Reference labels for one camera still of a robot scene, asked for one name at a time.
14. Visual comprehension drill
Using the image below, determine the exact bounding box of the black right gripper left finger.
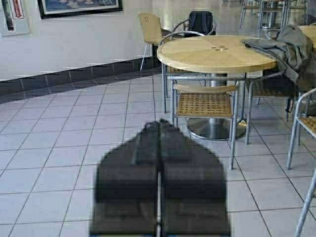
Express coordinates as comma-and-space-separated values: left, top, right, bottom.
89, 122, 159, 235

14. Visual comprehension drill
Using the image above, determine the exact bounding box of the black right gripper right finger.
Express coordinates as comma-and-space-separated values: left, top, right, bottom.
159, 119, 231, 235

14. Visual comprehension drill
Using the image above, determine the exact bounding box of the wicker seat metal chair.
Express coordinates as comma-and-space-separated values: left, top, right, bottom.
170, 83, 239, 170

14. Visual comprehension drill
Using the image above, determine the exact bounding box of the metal chair at right edge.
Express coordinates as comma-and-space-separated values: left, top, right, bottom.
286, 87, 316, 237

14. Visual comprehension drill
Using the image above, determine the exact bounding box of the round wooden cafe table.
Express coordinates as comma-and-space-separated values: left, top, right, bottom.
157, 35, 277, 140

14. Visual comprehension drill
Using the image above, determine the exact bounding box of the wicker chair right of table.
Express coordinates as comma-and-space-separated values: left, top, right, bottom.
245, 73, 299, 145

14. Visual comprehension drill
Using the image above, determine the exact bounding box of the metal armchair behind table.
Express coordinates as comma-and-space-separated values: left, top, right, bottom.
170, 18, 217, 39

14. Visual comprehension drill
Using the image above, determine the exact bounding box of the black backpack on chair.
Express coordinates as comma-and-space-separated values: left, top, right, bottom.
188, 11, 216, 35

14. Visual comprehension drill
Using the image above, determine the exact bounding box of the grey jacket on table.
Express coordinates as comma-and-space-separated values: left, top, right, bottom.
241, 25, 316, 92

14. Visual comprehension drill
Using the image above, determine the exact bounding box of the background metal table base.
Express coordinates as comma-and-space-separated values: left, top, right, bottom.
239, 0, 309, 32

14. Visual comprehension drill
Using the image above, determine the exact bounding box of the wooden back chair by wall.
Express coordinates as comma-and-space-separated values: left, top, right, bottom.
138, 12, 171, 70

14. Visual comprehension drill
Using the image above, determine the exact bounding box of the framed picture on wall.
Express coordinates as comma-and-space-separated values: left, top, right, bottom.
38, 0, 123, 19

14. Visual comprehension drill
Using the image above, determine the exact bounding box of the white wall poster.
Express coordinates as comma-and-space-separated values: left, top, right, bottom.
0, 0, 30, 37

